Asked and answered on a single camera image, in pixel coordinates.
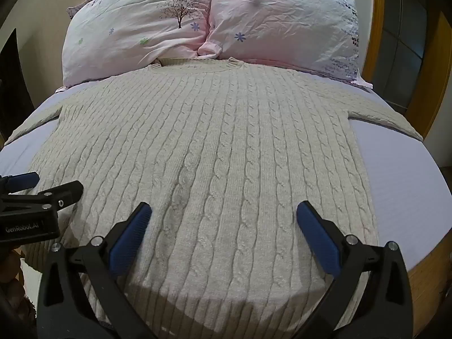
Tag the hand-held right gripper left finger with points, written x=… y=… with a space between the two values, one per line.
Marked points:
x=131 y=233

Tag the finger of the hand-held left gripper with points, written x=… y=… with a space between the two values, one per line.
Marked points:
x=21 y=181
x=61 y=192

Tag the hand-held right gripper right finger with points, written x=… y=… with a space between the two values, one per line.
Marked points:
x=319 y=235

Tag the pink tree print pillow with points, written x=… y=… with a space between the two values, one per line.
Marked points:
x=137 y=24

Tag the pink floral pillow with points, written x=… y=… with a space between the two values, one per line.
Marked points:
x=282 y=21

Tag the wooden bed frame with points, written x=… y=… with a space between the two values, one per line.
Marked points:
x=429 y=279

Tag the wooden door frame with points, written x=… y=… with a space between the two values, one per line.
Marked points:
x=378 y=24

